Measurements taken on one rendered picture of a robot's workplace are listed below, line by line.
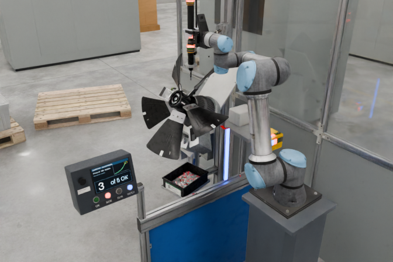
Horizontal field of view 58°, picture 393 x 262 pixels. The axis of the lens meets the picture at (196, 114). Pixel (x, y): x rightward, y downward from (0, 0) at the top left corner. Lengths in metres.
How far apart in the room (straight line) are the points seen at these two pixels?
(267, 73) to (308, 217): 0.65
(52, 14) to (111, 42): 1.28
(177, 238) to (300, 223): 0.73
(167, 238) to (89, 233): 1.21
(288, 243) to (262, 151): 0.43
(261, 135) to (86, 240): 1.94
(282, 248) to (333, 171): 0.89
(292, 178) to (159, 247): 0.83
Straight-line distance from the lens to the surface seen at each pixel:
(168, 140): 2.16
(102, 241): 3.00
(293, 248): 1.68
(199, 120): 2.01
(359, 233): 2.53
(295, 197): 1.65
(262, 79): 1.41
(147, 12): 10.25
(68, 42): 7.48
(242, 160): 2.79
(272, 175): 1.52
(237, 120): 2.63
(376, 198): 2.34
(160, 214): 1.85
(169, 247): 2.05
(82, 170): 1.50
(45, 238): 3.16
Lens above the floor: 2.04
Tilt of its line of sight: 25 degrees down
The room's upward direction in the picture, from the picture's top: straight up
